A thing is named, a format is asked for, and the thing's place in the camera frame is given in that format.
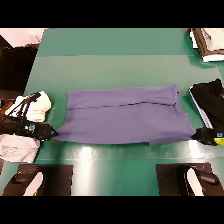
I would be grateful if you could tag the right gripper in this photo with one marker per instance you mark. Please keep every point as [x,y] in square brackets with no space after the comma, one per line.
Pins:
[205,136]

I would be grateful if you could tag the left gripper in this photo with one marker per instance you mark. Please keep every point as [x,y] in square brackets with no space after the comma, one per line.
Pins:
[43,131]

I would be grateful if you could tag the lavender T-shirt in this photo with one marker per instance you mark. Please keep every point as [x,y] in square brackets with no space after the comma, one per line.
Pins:
[126,120]

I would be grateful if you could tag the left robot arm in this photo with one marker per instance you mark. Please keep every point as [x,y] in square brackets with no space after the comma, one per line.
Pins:
[20,128]

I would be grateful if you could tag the pale grey garment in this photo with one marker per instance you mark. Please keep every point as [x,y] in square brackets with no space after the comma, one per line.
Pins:
[18,148]

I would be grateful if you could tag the black garment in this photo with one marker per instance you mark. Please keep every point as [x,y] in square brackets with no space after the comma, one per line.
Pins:
[210,100]

